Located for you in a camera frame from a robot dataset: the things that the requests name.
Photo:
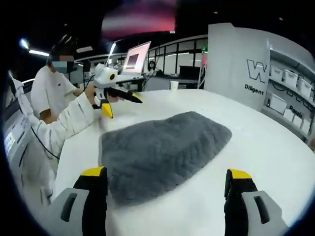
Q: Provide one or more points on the grey towel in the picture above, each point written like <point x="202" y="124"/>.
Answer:
<point x="160" y="152"/>

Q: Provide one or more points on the person's left hand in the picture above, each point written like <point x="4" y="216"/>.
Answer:
<point x="90" y="94"/>

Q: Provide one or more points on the slanted white strip lamp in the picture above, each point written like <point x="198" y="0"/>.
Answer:
<point x="112" y="49"/>

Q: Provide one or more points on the large computer monitor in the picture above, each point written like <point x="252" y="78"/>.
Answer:
<point x="136" y="61"/>

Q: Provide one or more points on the white paper cup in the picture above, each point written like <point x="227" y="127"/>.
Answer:
<point x="174" y="86"/>

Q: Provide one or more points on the ceiling strip light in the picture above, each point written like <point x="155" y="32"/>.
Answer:
<point x="39" y="52"/>

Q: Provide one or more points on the black computer monitor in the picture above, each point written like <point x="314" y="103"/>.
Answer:
<point x="189" y="71"/>

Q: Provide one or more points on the pink hanging item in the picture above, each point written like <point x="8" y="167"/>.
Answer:
<point x="203" y="60"/>

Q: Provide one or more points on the grey chest-worn device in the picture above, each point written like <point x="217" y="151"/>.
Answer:
<point x="17" y="137"/>

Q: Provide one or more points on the grey lettered partition panel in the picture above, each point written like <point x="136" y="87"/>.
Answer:
<point x="229" y="68"/>

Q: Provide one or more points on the grey metal shelf rack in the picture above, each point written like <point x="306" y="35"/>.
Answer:
<point x="280" y="81"/>

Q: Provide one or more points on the group of white storage boxes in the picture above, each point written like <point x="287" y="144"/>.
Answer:
<point x="290" y="77"/>

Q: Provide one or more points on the white desk with black frame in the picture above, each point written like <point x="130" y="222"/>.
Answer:
<point x="130" y="79"/>

